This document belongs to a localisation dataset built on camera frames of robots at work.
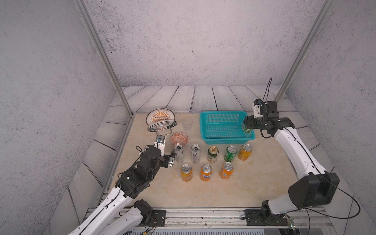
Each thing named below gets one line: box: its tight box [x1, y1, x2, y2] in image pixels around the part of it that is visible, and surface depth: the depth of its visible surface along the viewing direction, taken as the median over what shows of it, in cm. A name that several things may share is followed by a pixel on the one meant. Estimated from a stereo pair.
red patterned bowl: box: [170, 131, 189, 146], surface depth 104 cm
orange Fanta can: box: [200, 163, 213, 182], surface depth 81 cm
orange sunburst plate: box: [145, 108, 176, 127], surface depth 101 cm
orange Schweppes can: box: [237, 143, 253, 162], surface depth 91 cm
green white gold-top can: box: [207, 145, 219, 164], surface depth 88 cm
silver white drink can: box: [174, 142, 185, 163], surface depth 86 cm
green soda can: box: [223, 145, 237, 164], surface depth 89 cm
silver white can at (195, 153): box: [190, 143, 201, 164], surface depth 86 cm
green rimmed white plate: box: [146, 119, 178, 133], surface depth 101 cm
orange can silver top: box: [219, 161, 235, 180], surface depth 82 cm
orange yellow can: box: [180, 163, 193, 182], surface depth 81 cm
